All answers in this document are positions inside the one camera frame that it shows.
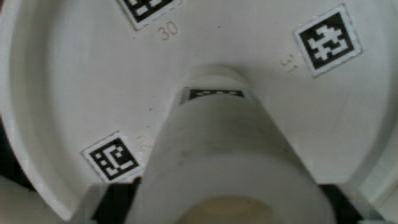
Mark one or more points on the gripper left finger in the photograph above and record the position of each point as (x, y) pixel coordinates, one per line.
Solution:
(105, 204)

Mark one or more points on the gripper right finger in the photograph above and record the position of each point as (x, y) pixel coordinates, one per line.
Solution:
(352, 212)

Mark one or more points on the white cylindrical table leg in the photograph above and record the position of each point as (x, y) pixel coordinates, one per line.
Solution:
(224, 174)

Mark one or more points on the white round table top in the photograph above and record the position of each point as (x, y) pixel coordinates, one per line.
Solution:
(101, 58)

